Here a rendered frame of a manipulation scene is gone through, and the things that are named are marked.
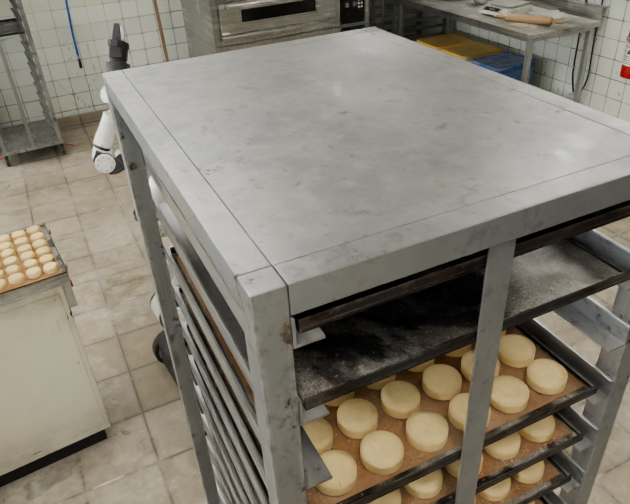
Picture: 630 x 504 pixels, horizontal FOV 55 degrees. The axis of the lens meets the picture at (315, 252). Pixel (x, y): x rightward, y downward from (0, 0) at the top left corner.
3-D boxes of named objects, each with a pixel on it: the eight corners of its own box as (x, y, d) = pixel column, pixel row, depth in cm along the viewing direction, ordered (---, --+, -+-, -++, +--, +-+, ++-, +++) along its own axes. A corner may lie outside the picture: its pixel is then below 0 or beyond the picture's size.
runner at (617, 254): (347, 114, 114) (347, 98, 113) (360, 111, 115) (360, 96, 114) (626, 291, 66) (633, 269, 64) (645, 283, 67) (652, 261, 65)
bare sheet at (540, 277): (151, 163, 99) (149, 155, 98) (362, 115, 113) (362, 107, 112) (306, 411, 53) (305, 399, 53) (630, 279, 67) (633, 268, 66)
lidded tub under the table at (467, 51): (436, 75, 589) (438, 48, 574) (475, 66, 605) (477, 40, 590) (461, 85, 559) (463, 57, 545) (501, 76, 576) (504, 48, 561)
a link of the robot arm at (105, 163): (111, 175, 249) (157, 146, 248) (109, 185, 237) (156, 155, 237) (93, 152, 244) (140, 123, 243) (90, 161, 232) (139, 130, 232)
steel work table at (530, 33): (391, 84, 643) (393, -15, 589) (446, 72, 668) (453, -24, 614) (515, 144, 499) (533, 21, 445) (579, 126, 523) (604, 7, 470)
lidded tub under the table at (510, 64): (465, 87, 554) (468, 59, 539) (504, 78, 571) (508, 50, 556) (494, 99, 525) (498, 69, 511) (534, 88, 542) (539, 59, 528)
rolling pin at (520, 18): (492, 21, 492) (493, 12, 489) (495, 19, 497) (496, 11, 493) (562, 27, 464) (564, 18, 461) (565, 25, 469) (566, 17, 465)
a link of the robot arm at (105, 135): (101, 114, 237) (87, 159, 243) (99, 120, 228) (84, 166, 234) (128, 124, 241) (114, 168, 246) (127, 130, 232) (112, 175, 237)
